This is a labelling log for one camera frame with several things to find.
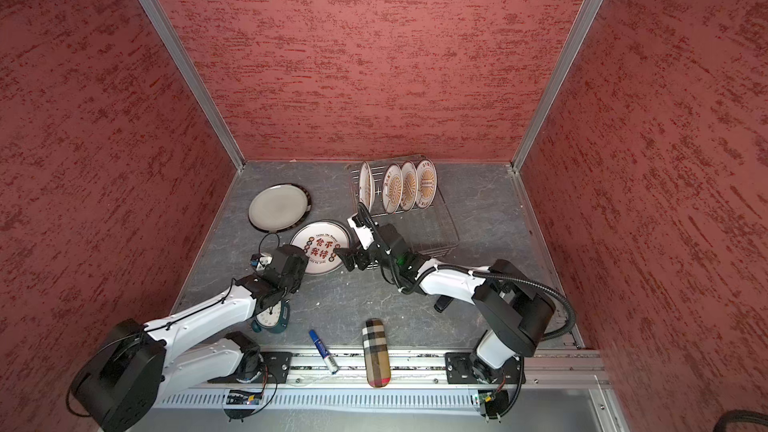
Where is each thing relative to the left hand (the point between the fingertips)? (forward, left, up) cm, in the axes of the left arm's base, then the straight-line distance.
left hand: (307, 264), depth 89 cm
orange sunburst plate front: (+29, -16, +2) cm, 34 cm away
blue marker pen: (-24, -9, -3) cm, 26 cm away
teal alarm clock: (-17, +5, +1) cm, 17 cm away
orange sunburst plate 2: (+26, -31, +7) cm, 41 cm away
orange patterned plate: (+11, -2, -3) cm, 11 cm away
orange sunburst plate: (+28, -26, +4) cm, 38 cm away
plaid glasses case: (-26, -23, 0) cm, 34 cm away
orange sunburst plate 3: (+27, -37, +7) cm, 47 cm away
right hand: (+1, -13, +9) cm, 16 cm away
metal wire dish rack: (+14, -37, -3) cm, 40 cm away
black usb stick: (-11, -41, -1) cm, 42 cm away
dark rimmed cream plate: (+22, +15, -1) cm, 27 cm away
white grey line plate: (+22, +15, -1) cm, 27 cm away
